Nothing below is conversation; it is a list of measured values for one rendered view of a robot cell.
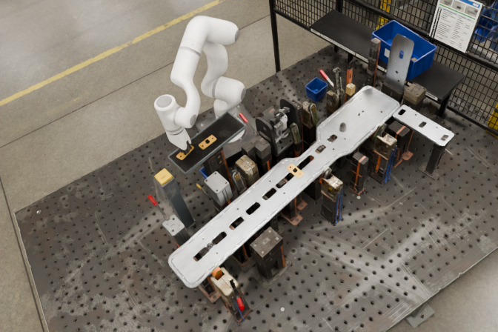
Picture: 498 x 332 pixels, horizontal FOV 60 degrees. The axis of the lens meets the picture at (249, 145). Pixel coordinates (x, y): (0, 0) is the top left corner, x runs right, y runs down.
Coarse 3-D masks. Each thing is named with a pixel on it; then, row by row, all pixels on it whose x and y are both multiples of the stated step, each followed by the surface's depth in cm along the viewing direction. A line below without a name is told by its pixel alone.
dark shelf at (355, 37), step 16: (336, 16) 263; (320, 32) 257; (336, 32) 255; (352, 32) 253; (368, 32) 252; (352, 48) 245; (368, 48) 244; (384, 64) 235; (432, 64) 230; (416, 80) 225; (432, 80) 224; (448, 80) 223; (432, 96) 219
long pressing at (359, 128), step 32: (384, 96) 225; (320, 128) 218; (352, 128) 216; (288, 160) 209; (320, 160) 207; (256, 192) 201; (288, 192) 199; (224, 224) 193; (256, 224) 191; (192, 256) 186; (224, 256) 184
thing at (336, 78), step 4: (336, 68) 212; (332, 72) 212; (336, 72) 212; (340, 72) 209; (336, 76) 214; (340, 76) 210; (336, 80) 214; (340, 80) 216; (336, 84) 216; (340, 84) 218; (336, 88) 218; (340, 88) 220; (336, 92) 220; (340, 92) 222
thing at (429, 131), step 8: (408, 112) 217; (416, 112) 217; (400, 120) 215; (408, 120) 214; (416, 120) 214; (424, 120) 213; (416, 128) 211; (424, 128) 210; (432, 128) 210; (440, 128) 209; (424, 136) 209; (432, 136) 207; (440, 136) 206; (440, 144) 204
